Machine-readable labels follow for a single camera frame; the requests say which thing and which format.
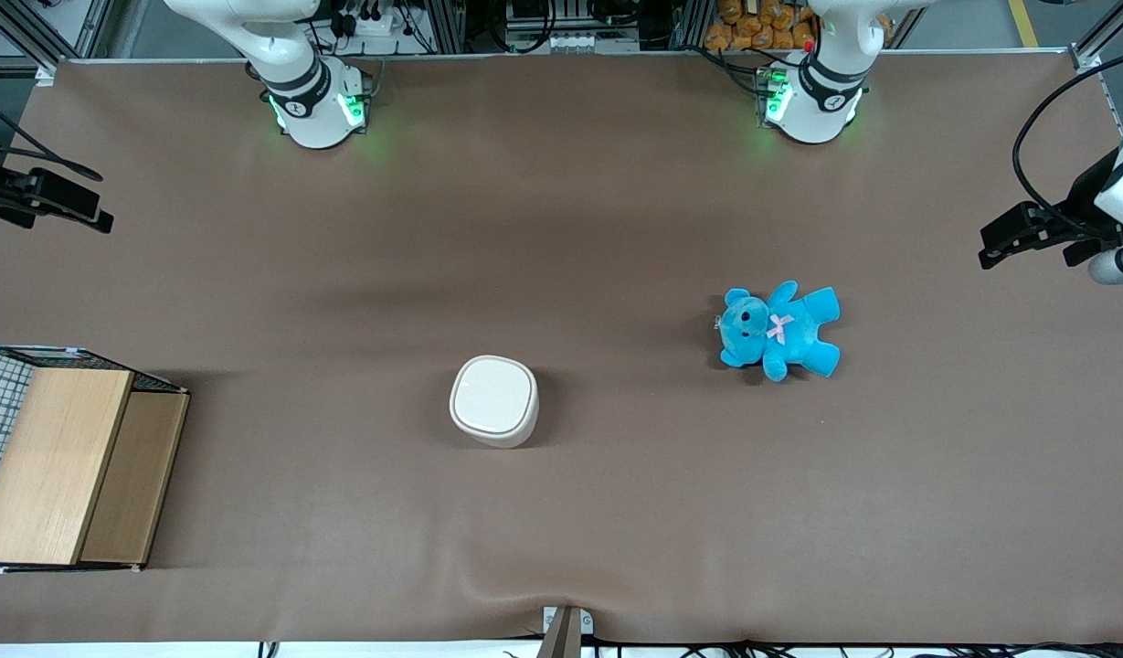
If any white lidded trash can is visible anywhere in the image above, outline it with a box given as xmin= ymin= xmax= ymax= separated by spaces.
xmin=449 ymin=355 xmax=540 ymax=450

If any blue teddy bear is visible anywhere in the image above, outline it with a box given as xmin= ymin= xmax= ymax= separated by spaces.
xmin=716 ymin=280 xmax=842 ymax=383

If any pile of orange plush toys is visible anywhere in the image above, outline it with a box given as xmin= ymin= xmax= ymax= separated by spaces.
xmin=704 ymin=0 xmax=893 ymax=52

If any white power strip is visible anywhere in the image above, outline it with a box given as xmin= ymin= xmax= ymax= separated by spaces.
xmin=334 ymin=0 xmax=418 ymax=39

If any brown table mat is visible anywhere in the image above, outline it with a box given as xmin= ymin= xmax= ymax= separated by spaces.
xmin=0 ymin=50 xmax=1123 ymax=646

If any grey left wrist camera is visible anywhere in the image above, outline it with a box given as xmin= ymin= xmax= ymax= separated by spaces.
xmin=1087 ymin=243 xmax=1123 ymax=286

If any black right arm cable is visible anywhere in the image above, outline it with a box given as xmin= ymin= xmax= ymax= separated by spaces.
xmin=0 ymin=91 xmax=105 ymax=182

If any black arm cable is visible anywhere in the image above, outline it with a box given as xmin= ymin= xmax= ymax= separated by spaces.
xmin=1012 ymin=46 xmax=1123 ymax=231
xmin=0 ymin=91 xmax=105 ymax=182

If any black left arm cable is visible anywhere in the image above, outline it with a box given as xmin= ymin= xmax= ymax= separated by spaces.
xmin=1012 ymin=46 xmax=1123 ymax=231

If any aluminium frame profile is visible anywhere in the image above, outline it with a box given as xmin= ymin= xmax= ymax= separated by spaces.
xmin=1069 ymin=0 xmax=1123 ymax=74
xmin=0 ymin=0 xmax=116 ymax=85

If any wooden shelf with wire mesh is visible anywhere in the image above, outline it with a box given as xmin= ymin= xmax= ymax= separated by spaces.
xmin=0 ymin=344 xmax=191 ymax=575

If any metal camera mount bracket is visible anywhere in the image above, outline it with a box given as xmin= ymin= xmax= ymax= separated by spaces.
xmin=535 ymin=605 xmax=597 ymax=658

